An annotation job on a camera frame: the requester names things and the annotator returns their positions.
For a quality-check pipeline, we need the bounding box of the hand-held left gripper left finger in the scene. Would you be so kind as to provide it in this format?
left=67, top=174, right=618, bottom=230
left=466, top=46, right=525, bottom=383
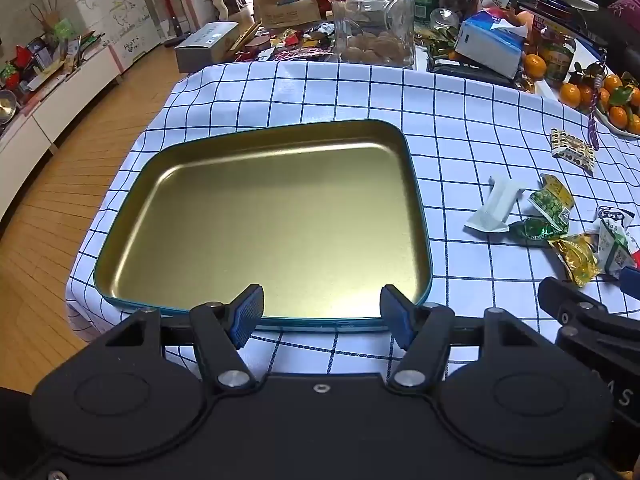
left=102, top=282, right=266, bottom=394

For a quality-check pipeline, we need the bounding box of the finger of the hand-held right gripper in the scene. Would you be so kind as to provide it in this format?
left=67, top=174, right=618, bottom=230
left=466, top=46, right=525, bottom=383
left=619, top=266, right=640, bottom=298
left=538, top=276, right=640, bottom=362

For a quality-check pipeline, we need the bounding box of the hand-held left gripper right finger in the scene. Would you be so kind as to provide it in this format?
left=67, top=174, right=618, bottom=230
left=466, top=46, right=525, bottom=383
left=379, top=284, right=553, bottom=394

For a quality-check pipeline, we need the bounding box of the white green snack packet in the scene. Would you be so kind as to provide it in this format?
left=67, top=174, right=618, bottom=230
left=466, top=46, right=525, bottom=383
left=597, top=220, right=633, bottom=277

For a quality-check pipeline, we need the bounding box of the gold foil candy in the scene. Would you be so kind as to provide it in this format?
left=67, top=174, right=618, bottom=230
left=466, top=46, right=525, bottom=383
left=547, top=232, right=603, bottom=288

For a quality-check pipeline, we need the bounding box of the white dark print snack packet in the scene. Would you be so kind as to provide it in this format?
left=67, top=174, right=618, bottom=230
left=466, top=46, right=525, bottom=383
left=595, top=205, right=635, bottom=228

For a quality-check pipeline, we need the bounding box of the dark green candy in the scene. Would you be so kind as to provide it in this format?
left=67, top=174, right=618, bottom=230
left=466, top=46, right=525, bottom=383
left=507, top=216, right=568, bottom=245

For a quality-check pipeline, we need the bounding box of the gold metal tin tray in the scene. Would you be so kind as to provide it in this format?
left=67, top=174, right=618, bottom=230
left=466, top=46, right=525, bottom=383
left=92, top=119, right=434, bottom=332

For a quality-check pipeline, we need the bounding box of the green yellow snack packet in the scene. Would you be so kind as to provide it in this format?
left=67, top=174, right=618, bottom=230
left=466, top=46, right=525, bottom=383
left=529, top=173, right=575, bottom=236

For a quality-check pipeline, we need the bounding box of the plain white snack packet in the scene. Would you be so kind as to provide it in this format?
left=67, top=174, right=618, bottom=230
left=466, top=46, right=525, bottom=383
left=464, top=175, right=526, bottom=233

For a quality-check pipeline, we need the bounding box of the brown patterned snack packet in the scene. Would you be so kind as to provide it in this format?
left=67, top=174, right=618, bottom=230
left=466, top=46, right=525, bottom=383
left=550, top=127, right=596, bottom=176

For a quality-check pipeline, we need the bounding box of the white fruit plate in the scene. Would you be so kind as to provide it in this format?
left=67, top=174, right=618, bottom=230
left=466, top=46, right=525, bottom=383
left=590, top=107, right=640, bottom=139

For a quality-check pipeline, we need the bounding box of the pile of small oranges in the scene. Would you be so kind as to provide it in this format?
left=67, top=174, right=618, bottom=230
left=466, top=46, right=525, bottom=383
left=557, top=60, right=640, bottom=136

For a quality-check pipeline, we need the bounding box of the white blue checkered tablecloth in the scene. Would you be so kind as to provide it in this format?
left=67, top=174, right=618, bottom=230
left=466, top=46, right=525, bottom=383
left=65, top=57, right=640, bottom=378

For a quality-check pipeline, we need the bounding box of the loose mandarin orange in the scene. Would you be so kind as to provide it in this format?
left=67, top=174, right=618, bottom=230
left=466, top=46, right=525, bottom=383
left=522, top=52, right=547, bottom=81

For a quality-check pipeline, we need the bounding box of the red lid food jar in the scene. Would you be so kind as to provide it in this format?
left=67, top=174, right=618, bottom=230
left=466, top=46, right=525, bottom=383
left=529, top=0, right=578, bottom=87

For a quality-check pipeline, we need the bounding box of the black flat packet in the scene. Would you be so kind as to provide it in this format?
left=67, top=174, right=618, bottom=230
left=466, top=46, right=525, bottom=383
left=429, top=57, right=518, bottom=86

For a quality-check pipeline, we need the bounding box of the pile of snack wrappers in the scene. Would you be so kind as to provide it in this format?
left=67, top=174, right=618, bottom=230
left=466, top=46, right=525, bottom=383
left=232, top=22, right=337, bottom=63

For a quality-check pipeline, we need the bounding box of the blue white tissue box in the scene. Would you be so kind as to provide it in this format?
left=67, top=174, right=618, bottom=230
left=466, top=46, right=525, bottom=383
left=454, top=9, right=529, bottom=80

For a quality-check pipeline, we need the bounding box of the grey cardboard box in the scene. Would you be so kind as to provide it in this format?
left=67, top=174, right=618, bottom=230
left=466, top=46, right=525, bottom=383
left=174, top=21, right=241, bottom=74

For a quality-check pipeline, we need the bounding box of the white low cabinet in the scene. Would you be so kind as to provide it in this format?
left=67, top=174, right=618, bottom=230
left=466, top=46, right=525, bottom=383
left=0, top=42, right=125, bottom=223

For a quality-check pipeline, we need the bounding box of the small clear glass jar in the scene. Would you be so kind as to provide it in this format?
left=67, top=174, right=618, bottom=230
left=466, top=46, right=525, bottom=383
left=429, top=7, right=461, bottom=32

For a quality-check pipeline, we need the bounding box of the large glass walnut jar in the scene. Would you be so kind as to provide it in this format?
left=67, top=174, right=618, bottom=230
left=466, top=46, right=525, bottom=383
left=330, top=0, right=417, bottom=69

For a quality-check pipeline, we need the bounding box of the pile of cabinet clutter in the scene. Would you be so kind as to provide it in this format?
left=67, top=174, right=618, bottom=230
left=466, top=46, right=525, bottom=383
left=0, top=17, right=106, bottom=111

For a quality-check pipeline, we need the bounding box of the white rabbit drawing board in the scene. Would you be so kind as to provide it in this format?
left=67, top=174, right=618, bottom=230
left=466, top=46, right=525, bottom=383
left=62, top=0, right=163, bottom=71

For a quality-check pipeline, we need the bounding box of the purple braided strap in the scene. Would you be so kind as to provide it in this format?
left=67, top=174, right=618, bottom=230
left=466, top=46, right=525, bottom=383
left=586, top=49, right=610, bottom=152

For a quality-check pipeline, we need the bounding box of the red handled mop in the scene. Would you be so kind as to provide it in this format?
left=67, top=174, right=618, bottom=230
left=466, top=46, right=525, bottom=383
left=162, top=0, right=187, bottom=43

